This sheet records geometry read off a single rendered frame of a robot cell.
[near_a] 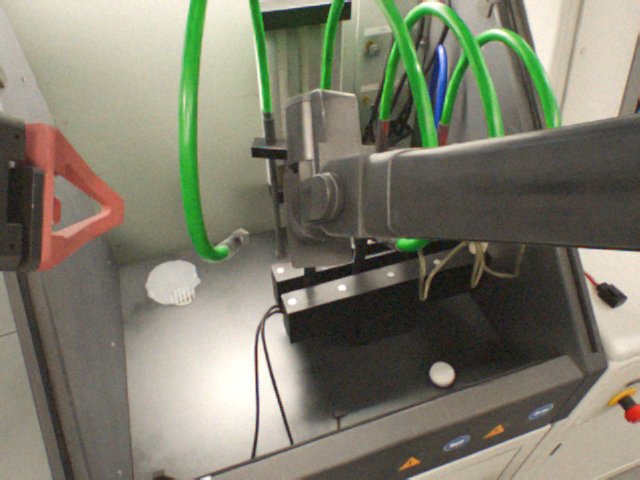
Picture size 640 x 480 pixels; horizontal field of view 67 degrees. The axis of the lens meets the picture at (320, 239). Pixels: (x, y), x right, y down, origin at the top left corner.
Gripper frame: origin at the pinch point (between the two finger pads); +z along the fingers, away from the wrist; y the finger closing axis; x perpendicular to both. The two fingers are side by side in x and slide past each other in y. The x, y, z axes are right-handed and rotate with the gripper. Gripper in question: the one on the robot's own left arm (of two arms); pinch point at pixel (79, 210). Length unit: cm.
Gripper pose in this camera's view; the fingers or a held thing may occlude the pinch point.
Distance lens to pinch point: 32.8
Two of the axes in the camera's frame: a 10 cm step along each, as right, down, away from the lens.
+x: -0.3, 10.0, -0.3
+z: 3.3, 0.4, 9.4
